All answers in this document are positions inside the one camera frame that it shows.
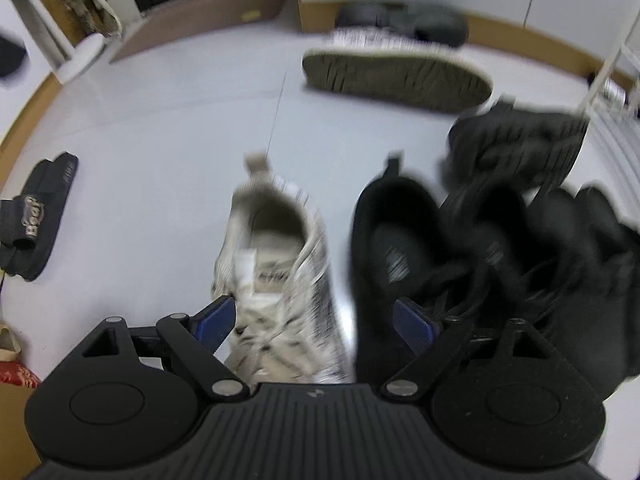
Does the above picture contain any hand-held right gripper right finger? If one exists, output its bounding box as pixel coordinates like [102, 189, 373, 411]
[381, 298, 553, 402]

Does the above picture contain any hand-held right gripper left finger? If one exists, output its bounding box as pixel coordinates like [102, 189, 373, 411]
[82, 296, 249, 402]

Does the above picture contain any black slide sandal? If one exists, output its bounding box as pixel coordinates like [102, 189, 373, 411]
[0, 151, 80, 282]

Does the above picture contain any white patterned sneaker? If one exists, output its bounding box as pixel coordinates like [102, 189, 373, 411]
[301, 27, 496, 113]
[210, 152, 356, 386]

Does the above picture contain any white shoe rack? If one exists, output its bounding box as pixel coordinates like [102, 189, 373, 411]
[575, 10, 640, 171]

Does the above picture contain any white pole stand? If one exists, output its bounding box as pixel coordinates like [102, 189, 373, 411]
[5, 0, 106, 85]

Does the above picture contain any red patterned cloth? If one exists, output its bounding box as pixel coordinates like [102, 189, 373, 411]
[0, 362, 41, 388]

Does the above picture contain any black lace-up sneaker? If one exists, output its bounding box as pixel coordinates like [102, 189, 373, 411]
[450, 185, 640, 401]
[350, 157, 481, 386]

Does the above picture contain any black chunky sole shoe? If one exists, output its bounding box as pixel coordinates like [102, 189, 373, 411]
[440, 94, 591, 196]

